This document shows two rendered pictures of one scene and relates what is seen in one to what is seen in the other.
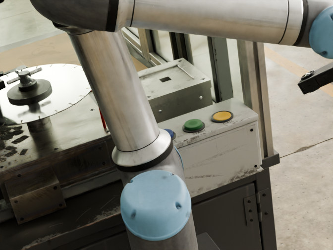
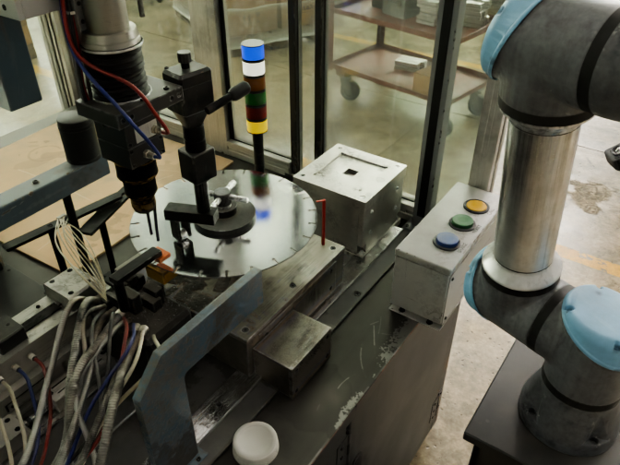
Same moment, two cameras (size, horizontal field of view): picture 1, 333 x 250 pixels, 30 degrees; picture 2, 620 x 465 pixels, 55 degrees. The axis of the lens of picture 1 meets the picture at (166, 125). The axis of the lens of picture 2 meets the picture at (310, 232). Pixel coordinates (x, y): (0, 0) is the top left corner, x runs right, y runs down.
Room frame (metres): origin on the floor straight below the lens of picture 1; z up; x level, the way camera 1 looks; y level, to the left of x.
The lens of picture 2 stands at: (0.65, 0.74, 1.56)
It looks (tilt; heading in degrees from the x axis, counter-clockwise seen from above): 36 degrees down; 322
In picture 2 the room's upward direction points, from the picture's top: straight up
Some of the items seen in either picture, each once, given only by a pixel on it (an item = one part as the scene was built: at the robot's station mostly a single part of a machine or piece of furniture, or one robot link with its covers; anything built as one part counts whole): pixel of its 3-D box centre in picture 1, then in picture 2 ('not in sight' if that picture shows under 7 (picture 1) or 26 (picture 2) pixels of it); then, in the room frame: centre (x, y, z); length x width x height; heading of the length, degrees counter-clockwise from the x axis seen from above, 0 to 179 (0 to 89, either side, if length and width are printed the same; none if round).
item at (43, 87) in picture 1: (28, 87); (223, 210); (1.43, 0.32, 0.96); 0.11 x 0.11 x 0.03
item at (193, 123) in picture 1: (194, 126); (462, 223); (1.19, -0.06, 0.90); 0.04 x 0.04 x 0.02
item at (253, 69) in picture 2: not in sight; (254, 65); (1.64, 0.10, 1.11); 0.05 x 0.04 x 0.03; 17
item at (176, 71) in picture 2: not in sight; (192, 120); (1.38, 0.38, 1.17); 0.06 x 0.05 x 0.20; 98
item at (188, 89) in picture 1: (169, 104); (349, 200); (1.47, -0.02, 0.82); 0.18 x 0.18 x 0.15; 17
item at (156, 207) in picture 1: (158, 218); (591, 340); (0.87, 0.04, 0.91); 0.13 x 0.12 x 0.14; 0
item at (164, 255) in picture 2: not in sight; (142, 277); (1.37, 0.51, 0.95); 0.10 x 0.03 x 0.07; 107
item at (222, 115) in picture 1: (222, 119); (475, 209); (1.21, -0.12, 0.89); 0.04 x 0.04 x 0.02
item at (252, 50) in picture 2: not in sight; (253, 50); (1.64, 0.10, 1.14); 0.05 x 0.04 x 0.03; 17
